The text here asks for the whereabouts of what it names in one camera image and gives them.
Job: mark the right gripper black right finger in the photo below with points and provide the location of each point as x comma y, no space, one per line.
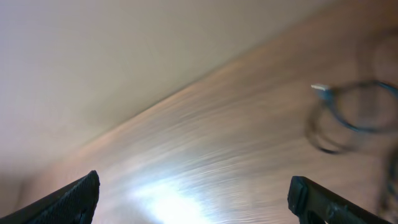
314,204

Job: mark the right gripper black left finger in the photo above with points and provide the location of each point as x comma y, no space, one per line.
75,203

